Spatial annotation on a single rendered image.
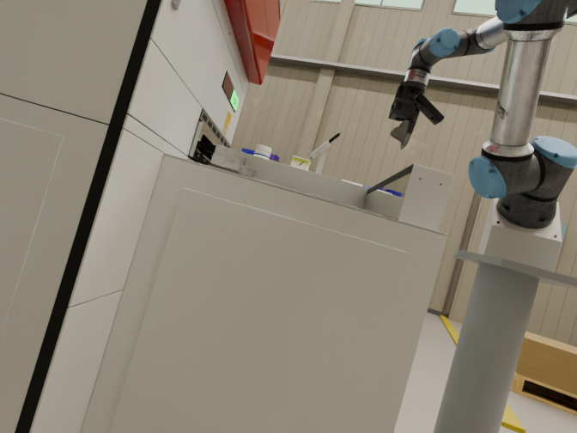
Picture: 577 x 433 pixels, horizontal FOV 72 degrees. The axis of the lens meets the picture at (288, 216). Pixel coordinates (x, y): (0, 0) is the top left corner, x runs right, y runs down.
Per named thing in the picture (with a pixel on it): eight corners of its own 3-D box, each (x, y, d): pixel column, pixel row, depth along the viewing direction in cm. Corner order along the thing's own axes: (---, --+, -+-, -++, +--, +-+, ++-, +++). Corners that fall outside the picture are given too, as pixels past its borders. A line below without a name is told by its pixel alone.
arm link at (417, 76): (425, 82, 134) (434, 71, 126) (422, 94, 134) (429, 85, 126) (403, 76, 134) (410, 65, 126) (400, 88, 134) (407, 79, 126)
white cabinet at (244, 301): (48, 534, 81) (163, 154, 84) (181, 369, 177) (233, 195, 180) (349, 628, 80) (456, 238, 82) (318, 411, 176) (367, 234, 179)
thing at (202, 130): (186, 155, 101) (197, 119, 101) (219, 178, 145) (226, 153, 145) (193, 157, 101) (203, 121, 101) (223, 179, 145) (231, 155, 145)
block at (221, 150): (213, 154, 108) (216, 143, 109) (215, 155, 112) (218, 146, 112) (241, 161, 108) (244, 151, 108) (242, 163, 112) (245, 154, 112)
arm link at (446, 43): (469, 22, 116) (448, 38, 127) (434, 26, 114) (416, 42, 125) (473, 49, 117) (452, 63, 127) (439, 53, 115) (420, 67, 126)
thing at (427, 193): (397, 222, 89) (414, 162, 89) (357, 226, 144) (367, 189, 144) (438, 234, 88) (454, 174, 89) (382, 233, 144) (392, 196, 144)
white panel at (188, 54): (109, 124, 64) (179, -106, 65) (212, 184, 146) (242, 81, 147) (127, 129, 64) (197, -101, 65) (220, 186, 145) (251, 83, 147)
